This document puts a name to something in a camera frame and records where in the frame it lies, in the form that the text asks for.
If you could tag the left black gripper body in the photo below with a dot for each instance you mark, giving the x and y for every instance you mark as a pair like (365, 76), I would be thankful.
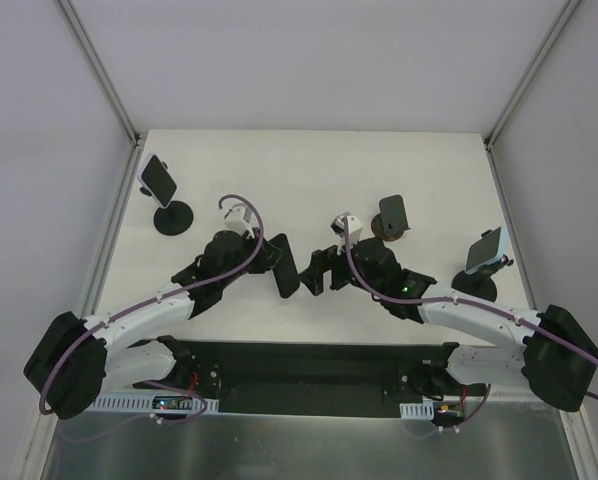
(267, 252)

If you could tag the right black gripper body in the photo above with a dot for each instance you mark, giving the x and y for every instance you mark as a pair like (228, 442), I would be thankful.
(336, 270)

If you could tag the black smartphone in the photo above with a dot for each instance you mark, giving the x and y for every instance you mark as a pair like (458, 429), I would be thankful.
(285, 272)

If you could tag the brown-base black phone stand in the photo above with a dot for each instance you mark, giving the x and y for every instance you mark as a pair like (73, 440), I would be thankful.
(391, 222)

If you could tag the black round-base phone stand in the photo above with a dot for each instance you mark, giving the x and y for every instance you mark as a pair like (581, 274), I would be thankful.
(173, 220)

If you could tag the lavender case smartphone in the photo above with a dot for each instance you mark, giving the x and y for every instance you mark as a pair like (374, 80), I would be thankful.
(155, 178)

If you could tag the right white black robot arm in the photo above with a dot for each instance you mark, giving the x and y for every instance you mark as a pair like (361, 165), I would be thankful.
(424, 300)

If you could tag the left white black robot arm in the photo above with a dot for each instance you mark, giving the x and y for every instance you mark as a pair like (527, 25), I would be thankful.
(188, 293)

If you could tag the light blue case smartphone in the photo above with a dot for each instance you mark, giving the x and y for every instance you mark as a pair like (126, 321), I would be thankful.
(489, 249)

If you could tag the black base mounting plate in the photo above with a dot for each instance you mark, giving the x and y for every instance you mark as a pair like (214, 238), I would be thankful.
(337, 380)

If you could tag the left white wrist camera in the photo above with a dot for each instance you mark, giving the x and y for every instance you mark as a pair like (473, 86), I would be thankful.
(238, 219)

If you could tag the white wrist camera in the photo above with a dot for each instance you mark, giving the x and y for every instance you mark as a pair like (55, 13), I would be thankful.
(238, 219)
(348, 228)

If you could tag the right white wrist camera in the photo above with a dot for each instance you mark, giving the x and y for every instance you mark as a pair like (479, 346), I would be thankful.
(348, 228)

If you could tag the right white cable duct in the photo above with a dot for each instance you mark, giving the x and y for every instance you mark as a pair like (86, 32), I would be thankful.
(423, 410)

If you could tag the white cable duct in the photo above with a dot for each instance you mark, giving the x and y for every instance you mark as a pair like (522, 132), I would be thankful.
(423, 410)
(151, 402)

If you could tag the left white cable duct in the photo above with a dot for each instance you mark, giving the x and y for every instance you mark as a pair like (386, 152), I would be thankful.
(151, 402)

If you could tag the right aluminium frame post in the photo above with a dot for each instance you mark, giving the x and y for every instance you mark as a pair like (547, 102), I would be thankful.
(547, 45)

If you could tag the aluminium frame post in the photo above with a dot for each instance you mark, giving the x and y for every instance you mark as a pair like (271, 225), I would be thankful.
(547, 45)
(77, 29)

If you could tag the front aluminium frame rail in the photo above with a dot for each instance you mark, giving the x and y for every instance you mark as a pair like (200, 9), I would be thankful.
(553, 373)

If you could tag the left aluminium frame post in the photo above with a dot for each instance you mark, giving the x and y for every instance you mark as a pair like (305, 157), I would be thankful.
(77, 29)

